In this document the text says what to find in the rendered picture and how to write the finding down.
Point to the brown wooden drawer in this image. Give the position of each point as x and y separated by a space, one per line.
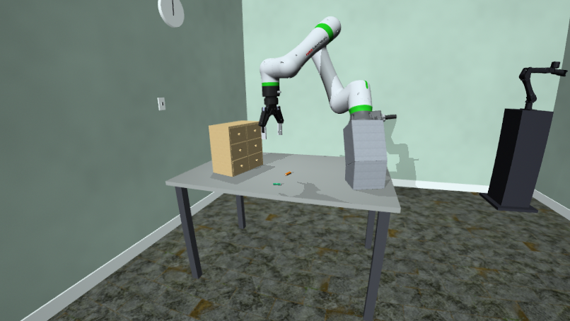
255 160
252 147
237 134
240 165
239 150
253 130

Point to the small wooden chest of drawers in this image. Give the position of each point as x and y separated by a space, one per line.
221 147

